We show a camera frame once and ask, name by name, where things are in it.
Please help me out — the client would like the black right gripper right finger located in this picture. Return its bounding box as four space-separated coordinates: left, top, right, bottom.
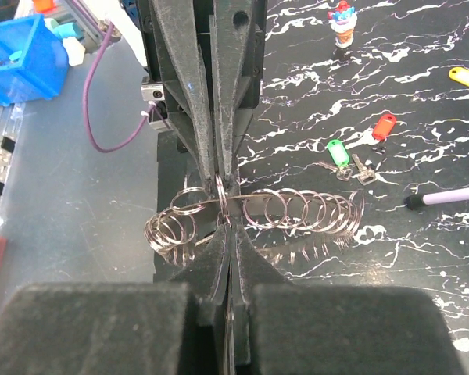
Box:
231 227 464 374

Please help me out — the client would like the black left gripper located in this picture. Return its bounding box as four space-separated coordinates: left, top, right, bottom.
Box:
138 0 267 193

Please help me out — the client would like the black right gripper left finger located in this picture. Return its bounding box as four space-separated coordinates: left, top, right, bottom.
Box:
0 226 231 374

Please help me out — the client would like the plain silver key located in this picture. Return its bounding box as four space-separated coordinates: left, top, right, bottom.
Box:
352 154 376 186

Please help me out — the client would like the white plastic block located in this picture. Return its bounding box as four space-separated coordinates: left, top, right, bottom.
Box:
62 37 86 66

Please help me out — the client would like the teal plastic object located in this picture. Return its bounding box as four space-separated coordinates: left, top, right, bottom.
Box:
44 18 84 40

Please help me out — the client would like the orange plastic object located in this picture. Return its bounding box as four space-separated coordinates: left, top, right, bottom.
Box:
32 0 56 13

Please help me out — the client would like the white perforated music stand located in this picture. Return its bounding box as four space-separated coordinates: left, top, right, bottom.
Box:
404 187 469 210

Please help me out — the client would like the blue bin left side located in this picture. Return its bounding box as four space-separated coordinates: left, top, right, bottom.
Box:
0 14 69 106

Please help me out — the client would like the key with green tag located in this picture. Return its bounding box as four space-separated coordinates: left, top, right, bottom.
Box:
318 139 353 181

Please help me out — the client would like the key with red tag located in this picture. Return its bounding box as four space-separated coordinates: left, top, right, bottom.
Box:
372 113 397 152

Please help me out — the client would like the key with yellow tag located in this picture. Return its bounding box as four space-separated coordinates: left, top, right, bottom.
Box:
449 66 469 88

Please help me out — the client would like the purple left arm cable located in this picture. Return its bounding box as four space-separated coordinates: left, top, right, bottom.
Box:
83 21 157 153

